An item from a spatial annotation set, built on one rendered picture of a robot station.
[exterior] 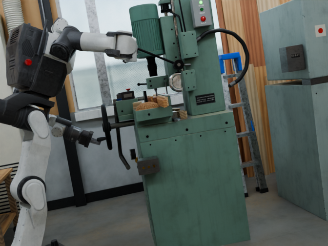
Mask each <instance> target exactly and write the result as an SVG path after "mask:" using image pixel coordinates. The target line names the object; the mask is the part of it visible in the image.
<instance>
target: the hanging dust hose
mask: <svg viewBox="0 0 328 246"><path fill-rule="evenodd" d="M2 4H3V5H2V6H3V10H4V14H5V15H4V16H5V20H6V21H5V22H6V24H7V25H6V26H7V30H8V34H9V35H10V31H11V30H12V29H14V28H16V27H18V26H19V25H21V24H23V23H24V19H23V18H24V17H23V13H22V12H23V11H22V7H21V1H20V0H2ZM9 35H8V36H9Z"/></svg>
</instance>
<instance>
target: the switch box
mask: <svg viewBox="0 0 328 246"><path fill-rule="evenodd" d="M199 1H202V2H203V3H202V4H203V6H199V5H202V4H199ZM190 6H191V13H192V20H193V27H194V28H199V27H206V26H210V25H212V21H211V14H210V7H209V0H191V1H190ZM201 7H203V8H204V10H203V11H200V8H201ZM200 12H205V13H203V14H200ZM202 16H205V18H206V20H205V21H204V22H206V23H203V24H201V23H202V22H203V21H201V17H202Z"/></svg>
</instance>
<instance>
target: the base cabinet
mask: <svg viewBox="0 0 328 246"><path fill-rule="evenodd" d="M135 137H136V143H137V149H138V156H139V159H141V158H147V157H152V156H157V157H158V160H159V166H160V172H156V173H151V174H145V175H142V180H143V188H144V194H145V200H146V206H147V212H148V217H149V222H150V228H151V234H152V237H153V241H154V244H155V246H223V245H228V244H232V243H237V242H242V241H247V240H250V233H249V226H248V219H247V211H246V202H245V194H244V187H243V180H242V173H241V166H240V158H239V151H238V144H237V137H236V130H235V127H234V126H233V127H227V128H222V129H216V130H211V131H205V132H199V133H194V134H188V135H182V136H177V137H171V138H165V139H160V140H154V141H148V142H143V143H140V142H139V140H138V138H137V136H136V135H135Z"/></svg>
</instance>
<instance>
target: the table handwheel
mask: <svg viewBox="0 0 328 246"><path fill-rule="evenodd" d="M101 112H102V121H103V123H102V128H103V132H105V137H106V143H107V147H108V149H109V150H112V141H111V135H110V131H111V130H112V129H115V128H117V127H119V128H121V127H127V126H133V125H135V122H134V120H129V121H124V122H119V123H110V122H108V117H107V112H106V107H105V105H104V104H102V105H101Z"/></svg>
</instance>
